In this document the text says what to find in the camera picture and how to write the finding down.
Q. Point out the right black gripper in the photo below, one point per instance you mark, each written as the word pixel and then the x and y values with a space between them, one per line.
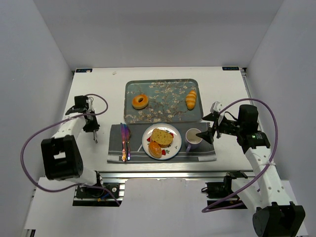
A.
pixel 215 129

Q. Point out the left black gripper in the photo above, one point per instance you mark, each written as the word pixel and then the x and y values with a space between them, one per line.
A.
pixel 92 126

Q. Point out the metal tongs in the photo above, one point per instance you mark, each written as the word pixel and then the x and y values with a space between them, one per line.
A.
pixel 95 136

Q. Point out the sliced bread loaf piece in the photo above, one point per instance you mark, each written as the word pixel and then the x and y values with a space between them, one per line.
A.
pixel 161 137

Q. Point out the small round bun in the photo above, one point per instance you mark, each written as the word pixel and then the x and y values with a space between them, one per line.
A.
pixel 155 150

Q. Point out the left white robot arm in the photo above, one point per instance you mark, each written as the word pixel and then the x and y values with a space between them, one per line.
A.
pixel 60 153

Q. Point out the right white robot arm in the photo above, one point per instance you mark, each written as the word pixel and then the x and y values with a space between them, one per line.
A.
pixel 274 213

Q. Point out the lavender mug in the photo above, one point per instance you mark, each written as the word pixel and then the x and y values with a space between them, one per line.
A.
pixel 191 139

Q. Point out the grey striped placemat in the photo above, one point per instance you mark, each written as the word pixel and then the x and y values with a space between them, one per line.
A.
pixel 203 153

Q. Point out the croissant roll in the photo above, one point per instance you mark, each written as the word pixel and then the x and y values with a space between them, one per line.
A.
pixel 191 99

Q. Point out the iridescent knife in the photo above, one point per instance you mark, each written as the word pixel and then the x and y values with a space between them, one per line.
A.
pixel 124 153

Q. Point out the floral teal tray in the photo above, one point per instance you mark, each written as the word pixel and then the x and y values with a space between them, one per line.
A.
pixel 166 101

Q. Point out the white strawberry plate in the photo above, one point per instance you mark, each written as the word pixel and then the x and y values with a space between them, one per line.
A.
pixel 170 150

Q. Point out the glazed donut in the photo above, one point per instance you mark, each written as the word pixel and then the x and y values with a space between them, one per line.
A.
pixel 140 101

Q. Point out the left blue table label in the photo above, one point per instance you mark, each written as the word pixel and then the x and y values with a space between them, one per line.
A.
pixel 89 70

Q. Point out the blue table label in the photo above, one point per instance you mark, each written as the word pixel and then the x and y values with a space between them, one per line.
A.
pixel 89 70
pixel 230 68

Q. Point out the right blue table label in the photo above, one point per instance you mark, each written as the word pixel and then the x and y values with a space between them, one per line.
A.
pixel 230 68

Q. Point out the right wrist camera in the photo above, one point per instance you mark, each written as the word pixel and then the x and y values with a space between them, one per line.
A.
pixel 216 107

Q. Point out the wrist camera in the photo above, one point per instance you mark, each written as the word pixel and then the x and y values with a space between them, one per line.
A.
pixel 90 103
pixel 216 107

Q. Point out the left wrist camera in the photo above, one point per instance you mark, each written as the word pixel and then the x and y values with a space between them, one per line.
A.
pixel 90 103

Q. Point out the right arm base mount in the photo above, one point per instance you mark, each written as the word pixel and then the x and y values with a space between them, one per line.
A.
pixel 217 190

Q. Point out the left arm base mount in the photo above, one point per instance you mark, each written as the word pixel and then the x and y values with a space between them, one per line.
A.
pixel 93 197

